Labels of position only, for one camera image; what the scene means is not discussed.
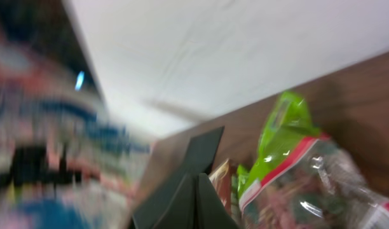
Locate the brown Pocky box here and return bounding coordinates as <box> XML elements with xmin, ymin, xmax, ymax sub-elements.
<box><xmin>209</xmin><ymin>159</ymin><xmax>240</xmax><ymax>219</ymax></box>

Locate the green clear snack bag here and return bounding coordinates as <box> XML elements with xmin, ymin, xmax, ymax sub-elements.
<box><xmin>237</xmin><ymin>92</ymin><xmax>389</xmax><ymax>229</ymax></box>

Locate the black gift box with lid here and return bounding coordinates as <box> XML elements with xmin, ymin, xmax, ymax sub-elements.
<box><xmin>132</xmin><ymin>127</ymin><xmax>224</xmax><ymax>229</ymax></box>

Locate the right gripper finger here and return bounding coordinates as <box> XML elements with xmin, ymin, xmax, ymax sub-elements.
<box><xmin>132</xmin><ymin>173</ymin><xmax>240</xmax><ymax>229</ymax></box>

